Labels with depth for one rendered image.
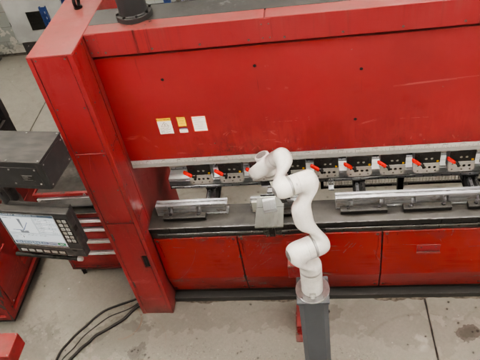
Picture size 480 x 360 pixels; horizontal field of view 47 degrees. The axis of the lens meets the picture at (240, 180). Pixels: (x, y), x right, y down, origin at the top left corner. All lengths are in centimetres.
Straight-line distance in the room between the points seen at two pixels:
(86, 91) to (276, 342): 224
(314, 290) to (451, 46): 145
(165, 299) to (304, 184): 199
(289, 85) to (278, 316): 191
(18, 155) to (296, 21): 155
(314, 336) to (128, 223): 137
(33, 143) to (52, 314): 210
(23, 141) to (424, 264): 270
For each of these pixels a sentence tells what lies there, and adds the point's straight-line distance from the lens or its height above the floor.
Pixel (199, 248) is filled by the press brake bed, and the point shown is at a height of 66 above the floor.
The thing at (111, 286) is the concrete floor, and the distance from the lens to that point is 476.
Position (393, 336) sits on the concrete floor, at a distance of 417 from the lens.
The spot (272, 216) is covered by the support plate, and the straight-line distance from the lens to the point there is 352.
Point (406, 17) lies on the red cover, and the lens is 289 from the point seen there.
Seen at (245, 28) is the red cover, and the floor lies 225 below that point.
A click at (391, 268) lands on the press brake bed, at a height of 37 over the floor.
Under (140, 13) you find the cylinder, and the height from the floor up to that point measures 234.
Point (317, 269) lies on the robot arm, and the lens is 293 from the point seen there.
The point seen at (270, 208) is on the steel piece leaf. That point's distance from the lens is 357.
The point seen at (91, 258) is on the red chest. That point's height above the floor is 25.
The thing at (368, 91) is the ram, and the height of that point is 181.
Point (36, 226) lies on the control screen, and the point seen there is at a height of 149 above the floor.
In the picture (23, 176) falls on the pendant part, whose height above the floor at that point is 185.
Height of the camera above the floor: 356
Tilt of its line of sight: 42 degrees down
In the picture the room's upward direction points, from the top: 11 degrees counter-clockwise
